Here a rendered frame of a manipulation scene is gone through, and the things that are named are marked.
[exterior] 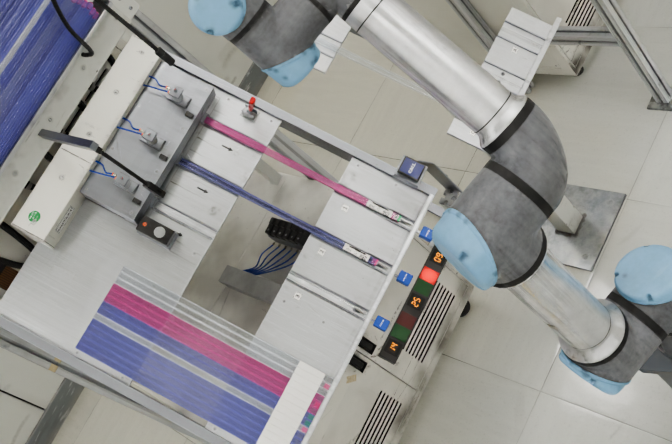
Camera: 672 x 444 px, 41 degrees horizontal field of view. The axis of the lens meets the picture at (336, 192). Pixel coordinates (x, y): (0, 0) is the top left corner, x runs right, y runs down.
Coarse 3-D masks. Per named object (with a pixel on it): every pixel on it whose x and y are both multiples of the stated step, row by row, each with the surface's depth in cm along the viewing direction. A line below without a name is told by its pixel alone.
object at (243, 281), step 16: (80, 48) 185; (48, 96) 182; (16, 144) 179; (272, 224) 233; (288, 224) 228; (288, 240) 227; (304, 240) 224; (224, 272) 237; (240, 272) 233; (256, 272) 232; (240, 288) 229; (256, 288) 225; (272, 288) 222
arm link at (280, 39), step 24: (264, 0) 121; (288, 0) 121; (264, 24) 120; (288, 24) 121; (312, 24) 122; (240, 48) 122; (264, 48) 121; (288, 48) 121; (312, 48) 123; (288, 72) 122
